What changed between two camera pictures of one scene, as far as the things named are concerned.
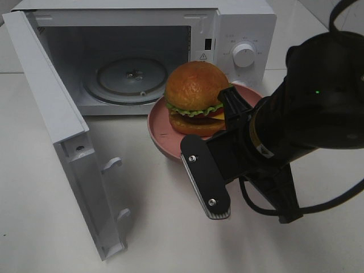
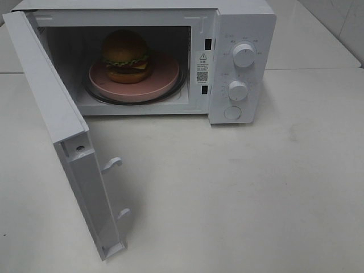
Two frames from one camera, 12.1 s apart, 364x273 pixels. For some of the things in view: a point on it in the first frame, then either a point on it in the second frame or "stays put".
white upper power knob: [243, 55] stays put
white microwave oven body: [114, 57] stays put
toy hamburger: [191, 92] → [126, 57]
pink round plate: [248, 95] → [163, 80]
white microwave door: [69, 132] stays put
